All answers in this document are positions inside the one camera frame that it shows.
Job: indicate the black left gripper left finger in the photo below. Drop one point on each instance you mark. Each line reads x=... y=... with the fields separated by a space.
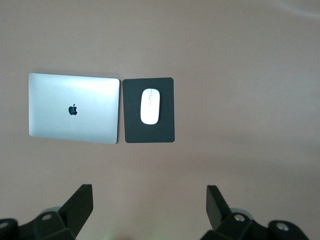
x=70 y=215

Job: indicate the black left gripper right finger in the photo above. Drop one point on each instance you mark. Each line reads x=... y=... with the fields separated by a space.
x=225 y=217

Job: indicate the white computer mouse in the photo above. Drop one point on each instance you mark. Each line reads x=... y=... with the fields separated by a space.
x=150 y=106

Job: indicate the black mouse pad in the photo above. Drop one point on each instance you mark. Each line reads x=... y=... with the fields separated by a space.
x=165 y=125

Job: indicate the silver laptop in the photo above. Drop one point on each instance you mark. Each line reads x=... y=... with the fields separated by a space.
x=75 y=95

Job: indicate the brown table cover mat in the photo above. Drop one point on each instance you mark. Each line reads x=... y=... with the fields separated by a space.
x=225 y=62

